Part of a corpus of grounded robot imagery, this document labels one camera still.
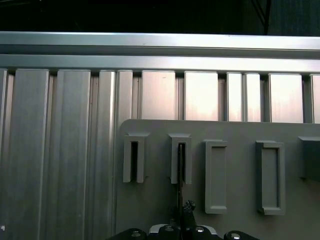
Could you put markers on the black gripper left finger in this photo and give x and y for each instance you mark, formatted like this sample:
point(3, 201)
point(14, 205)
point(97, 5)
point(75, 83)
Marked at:
point(175, 217)

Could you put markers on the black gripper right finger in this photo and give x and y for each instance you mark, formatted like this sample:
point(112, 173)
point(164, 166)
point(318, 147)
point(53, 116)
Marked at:
point(188, 215)

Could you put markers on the green RAM stick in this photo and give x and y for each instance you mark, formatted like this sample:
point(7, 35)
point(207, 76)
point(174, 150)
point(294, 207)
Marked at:
point(179, 197)

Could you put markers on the grey parts rack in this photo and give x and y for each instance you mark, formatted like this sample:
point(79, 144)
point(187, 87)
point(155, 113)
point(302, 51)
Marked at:
point(237, 130)

